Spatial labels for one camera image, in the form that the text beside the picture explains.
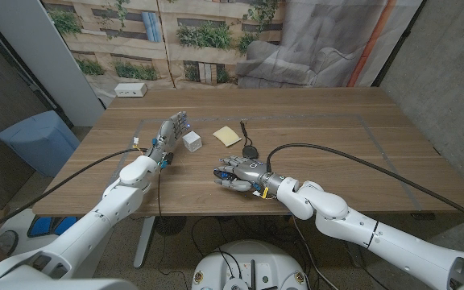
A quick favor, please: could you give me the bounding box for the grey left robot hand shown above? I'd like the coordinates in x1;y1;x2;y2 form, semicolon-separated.
145;110;192;169

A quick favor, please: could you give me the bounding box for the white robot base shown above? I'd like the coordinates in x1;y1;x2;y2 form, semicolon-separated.
190;239;309;290

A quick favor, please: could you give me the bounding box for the white and blue floor object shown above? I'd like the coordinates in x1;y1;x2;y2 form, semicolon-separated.
0;208;80;259

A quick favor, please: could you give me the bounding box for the grey table leg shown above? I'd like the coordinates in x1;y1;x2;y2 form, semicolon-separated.
133;216;156;270
343;240;364;269

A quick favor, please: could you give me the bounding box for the printed backdrop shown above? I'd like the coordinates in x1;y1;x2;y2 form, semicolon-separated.
40;0;425;109

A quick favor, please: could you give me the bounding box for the black round floor fan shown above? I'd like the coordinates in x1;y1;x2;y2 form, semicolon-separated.
154;216;188;238

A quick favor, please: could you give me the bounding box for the white cube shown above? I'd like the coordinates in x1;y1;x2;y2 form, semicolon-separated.
182;130;203;153

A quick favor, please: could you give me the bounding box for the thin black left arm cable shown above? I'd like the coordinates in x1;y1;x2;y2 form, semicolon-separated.
157;167;189;290

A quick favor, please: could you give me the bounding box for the grey tape outline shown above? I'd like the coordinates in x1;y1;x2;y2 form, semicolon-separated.
98;114;423;211

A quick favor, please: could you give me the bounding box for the white floor cable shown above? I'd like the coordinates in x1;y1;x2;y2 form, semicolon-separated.
291;215;329;290

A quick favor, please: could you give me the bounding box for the black stopwatch with cord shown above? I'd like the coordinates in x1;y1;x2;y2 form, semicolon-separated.
239;120;259;160

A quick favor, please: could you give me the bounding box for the blue plastic bin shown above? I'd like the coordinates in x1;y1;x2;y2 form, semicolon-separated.
0;110;81;178

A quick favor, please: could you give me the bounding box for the white robot torso edge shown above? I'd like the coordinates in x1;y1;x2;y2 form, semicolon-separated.
0;275;139;290

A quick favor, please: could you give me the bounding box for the white power strip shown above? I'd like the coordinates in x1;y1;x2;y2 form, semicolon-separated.
114;82;148;98

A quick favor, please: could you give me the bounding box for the yellow sticky note pad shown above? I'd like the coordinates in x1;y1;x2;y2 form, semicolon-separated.
212;125;242;148

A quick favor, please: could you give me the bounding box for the black backdrop frame pole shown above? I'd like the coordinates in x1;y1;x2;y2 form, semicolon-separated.
371;0;427;88

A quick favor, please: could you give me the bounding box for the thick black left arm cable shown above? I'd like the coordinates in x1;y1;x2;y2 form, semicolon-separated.
0;147;148;238

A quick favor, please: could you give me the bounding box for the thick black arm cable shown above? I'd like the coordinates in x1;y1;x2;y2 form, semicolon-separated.
266;143;464;229
0;147;148;238

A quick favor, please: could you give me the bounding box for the white leaning panel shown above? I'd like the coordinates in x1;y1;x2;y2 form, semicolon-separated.
0;0;106;128

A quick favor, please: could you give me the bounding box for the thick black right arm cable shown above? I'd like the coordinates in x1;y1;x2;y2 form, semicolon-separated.
266;143;464;229

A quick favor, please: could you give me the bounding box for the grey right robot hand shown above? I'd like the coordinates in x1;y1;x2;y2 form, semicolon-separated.
213;155;288;199

